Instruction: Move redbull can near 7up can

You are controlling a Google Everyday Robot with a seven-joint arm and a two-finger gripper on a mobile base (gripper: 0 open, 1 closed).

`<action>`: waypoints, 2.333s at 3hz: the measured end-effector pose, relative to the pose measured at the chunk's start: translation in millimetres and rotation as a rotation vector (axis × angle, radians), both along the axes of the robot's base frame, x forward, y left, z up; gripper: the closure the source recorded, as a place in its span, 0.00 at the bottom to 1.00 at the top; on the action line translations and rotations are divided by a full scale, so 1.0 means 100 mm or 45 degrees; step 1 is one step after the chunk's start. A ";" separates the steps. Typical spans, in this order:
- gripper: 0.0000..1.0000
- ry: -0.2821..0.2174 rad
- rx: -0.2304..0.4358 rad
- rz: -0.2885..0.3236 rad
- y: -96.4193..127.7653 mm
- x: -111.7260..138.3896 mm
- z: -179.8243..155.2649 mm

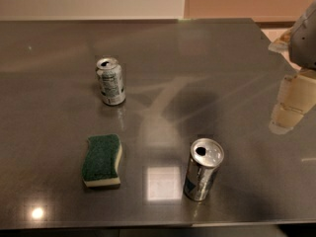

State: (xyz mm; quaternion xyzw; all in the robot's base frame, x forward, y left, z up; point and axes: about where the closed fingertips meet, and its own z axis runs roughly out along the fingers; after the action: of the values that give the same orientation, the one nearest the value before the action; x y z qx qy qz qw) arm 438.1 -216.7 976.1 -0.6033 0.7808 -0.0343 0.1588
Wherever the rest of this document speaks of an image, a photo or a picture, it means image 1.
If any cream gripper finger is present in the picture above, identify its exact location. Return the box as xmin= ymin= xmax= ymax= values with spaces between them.
xmin=269 ymin=29 xmax=292 ymax=53
xmin=269 ymin=69 xmax=316 ymax=135

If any green yellow sponge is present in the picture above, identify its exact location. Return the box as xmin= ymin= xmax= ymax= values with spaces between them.
xmin=81 ymin=134 xmax=122 ymax=188

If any silver blue redbull can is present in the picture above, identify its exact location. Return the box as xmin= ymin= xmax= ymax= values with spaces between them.
xmin=184 ymin=138 xmax=224 ymax=201

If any silver 7up can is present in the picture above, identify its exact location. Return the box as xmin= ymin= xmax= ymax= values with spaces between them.
xmin=96 ymin=57 xmax=125 ymax=106

